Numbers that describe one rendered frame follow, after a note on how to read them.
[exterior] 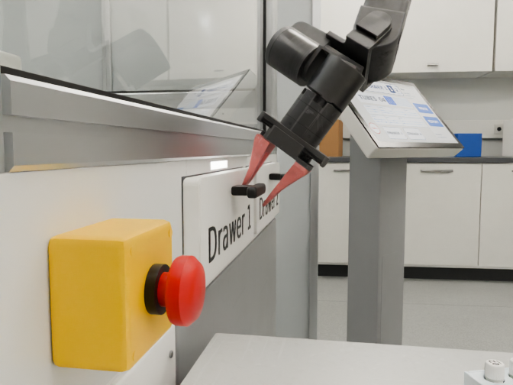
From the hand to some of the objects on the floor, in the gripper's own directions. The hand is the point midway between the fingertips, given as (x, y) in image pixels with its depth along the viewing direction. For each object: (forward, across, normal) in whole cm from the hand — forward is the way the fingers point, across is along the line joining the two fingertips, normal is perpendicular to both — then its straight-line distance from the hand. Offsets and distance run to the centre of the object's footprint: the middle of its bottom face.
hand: (256, 192), depth 63 cm
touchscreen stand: (+56, +74, +100) cm, 136 cm away
